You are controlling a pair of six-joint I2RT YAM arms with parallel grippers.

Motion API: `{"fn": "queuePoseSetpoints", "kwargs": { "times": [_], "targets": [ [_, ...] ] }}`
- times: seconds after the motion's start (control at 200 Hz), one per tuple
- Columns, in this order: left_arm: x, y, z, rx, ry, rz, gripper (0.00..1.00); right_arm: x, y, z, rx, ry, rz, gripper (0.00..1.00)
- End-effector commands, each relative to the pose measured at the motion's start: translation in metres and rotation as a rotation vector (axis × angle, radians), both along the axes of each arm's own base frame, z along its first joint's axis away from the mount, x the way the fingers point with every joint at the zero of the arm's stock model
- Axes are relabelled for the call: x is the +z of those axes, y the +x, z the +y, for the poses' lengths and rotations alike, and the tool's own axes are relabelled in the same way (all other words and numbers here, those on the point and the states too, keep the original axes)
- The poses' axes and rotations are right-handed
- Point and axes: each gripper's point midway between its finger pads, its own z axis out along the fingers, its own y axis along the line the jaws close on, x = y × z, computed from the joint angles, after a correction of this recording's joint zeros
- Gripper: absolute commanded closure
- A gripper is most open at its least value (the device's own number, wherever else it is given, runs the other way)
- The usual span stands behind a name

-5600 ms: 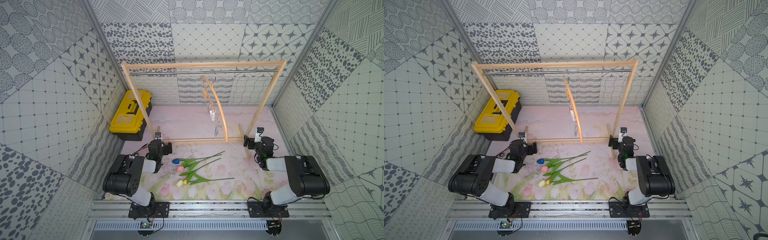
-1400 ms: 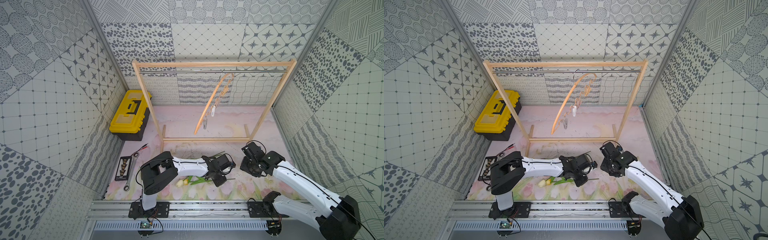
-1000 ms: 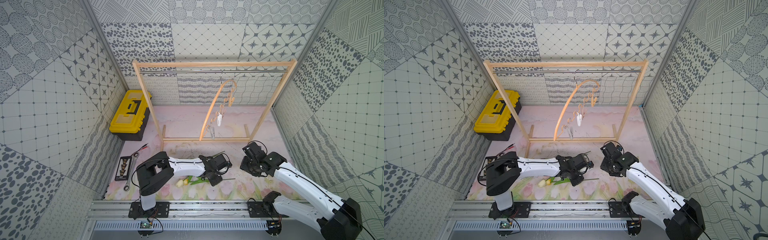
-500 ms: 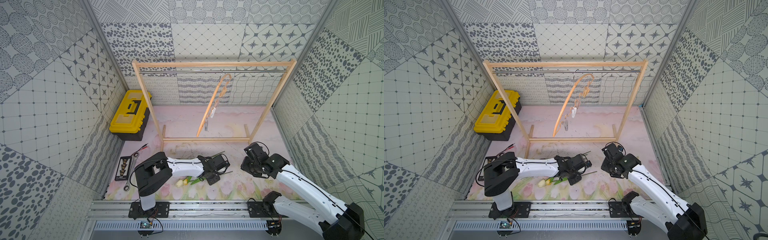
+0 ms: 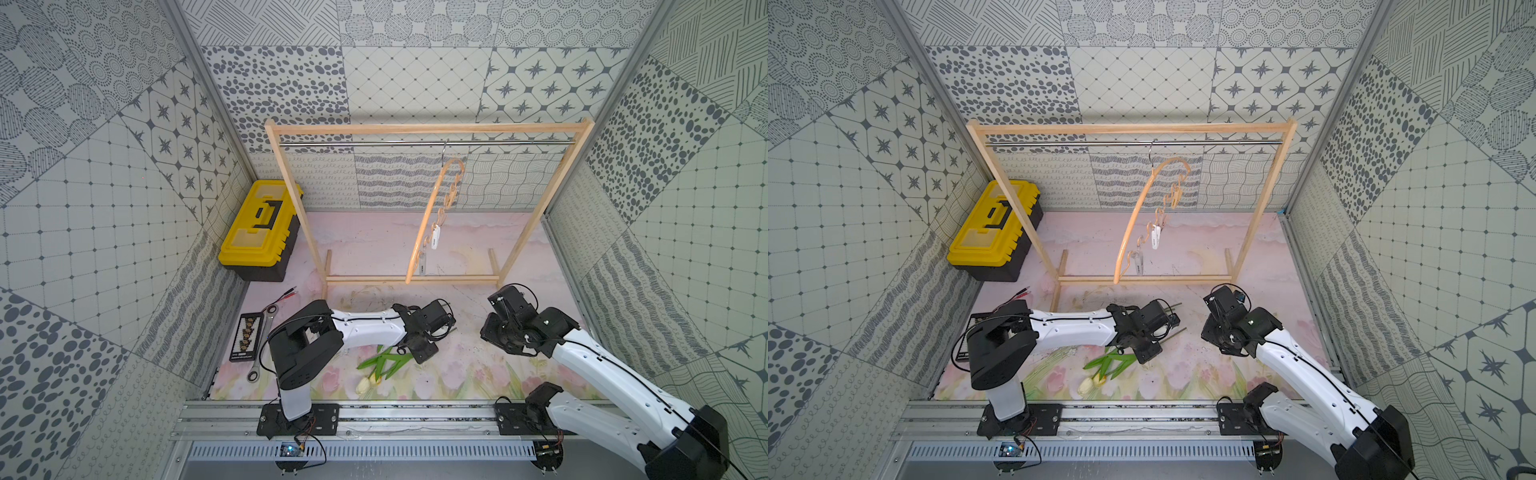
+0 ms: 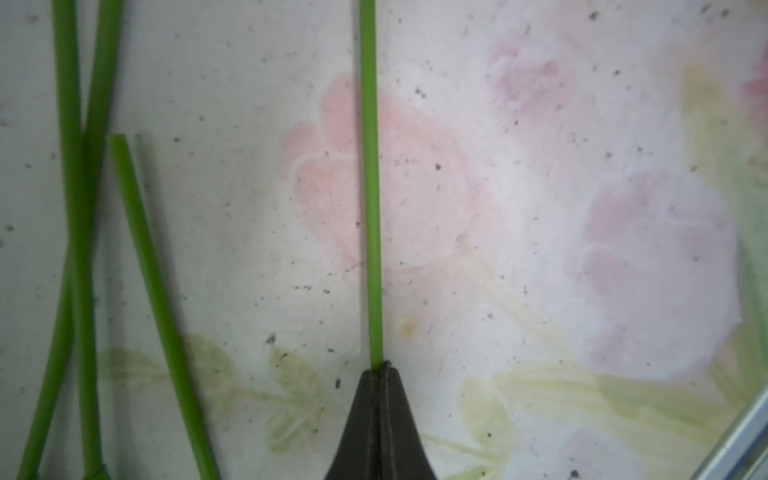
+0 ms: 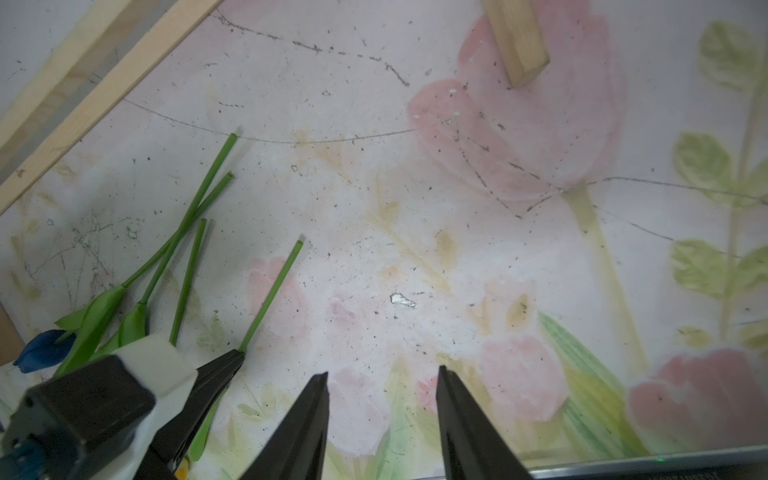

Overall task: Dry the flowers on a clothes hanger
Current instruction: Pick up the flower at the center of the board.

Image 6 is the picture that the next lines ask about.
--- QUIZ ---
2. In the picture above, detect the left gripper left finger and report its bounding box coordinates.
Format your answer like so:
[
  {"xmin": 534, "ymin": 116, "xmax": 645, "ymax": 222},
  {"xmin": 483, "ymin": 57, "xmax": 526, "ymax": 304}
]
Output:
[{"xmin": 325, "ymin": 370, "xmax": 381, "ymax": 480}]

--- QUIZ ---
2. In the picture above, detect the aluminium mounting rail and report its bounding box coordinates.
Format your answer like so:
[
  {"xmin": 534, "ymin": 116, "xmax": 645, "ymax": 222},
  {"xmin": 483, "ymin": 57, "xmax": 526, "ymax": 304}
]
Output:
[{"xmin": 691, "ymin": 385, "xmax": 768, "ymax": 480}]

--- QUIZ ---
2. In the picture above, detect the yellow artificial tulip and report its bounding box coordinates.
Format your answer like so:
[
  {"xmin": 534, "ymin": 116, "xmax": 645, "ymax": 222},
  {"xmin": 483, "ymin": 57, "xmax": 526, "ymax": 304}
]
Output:
[{"xmin": 359, "ymin": 0, "xmax": 385, "ymax": 370}]

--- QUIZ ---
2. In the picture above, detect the pink artificial tulip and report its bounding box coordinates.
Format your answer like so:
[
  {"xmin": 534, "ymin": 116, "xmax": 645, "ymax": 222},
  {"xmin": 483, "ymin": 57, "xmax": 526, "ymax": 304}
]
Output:
[{"xmin": 16, "ymin": 1, "xmax": 124, "ymax": 479}]

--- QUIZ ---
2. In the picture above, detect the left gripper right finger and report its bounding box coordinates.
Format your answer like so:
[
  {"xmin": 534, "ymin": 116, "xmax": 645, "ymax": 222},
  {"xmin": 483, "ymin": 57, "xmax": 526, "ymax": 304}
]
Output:
[{"xmin": 379, "ymin": 362, "xmax": 437, "ymax": 480}]

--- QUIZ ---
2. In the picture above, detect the white artificial tulip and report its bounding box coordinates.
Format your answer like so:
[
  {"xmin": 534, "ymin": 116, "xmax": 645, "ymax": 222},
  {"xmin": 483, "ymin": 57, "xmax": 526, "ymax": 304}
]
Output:
[{"xmin": 106, "ymin": 134, "xmax": 221, "ymax": 480}]

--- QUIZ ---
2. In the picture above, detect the floral pink table mat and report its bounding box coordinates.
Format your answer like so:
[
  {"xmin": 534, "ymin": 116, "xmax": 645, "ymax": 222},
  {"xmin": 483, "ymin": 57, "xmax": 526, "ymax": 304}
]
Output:
[{"xmin": 0, "ymin": 0, "xmax": 768, "ymax": 480}]

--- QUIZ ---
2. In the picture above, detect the blue artificial tulip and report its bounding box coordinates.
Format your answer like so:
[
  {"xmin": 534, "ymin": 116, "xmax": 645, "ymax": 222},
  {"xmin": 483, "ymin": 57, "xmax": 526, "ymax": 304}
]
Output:
[{"xmin": 52, "ymin": 1, "xmax": 108, "ymax": 479}]

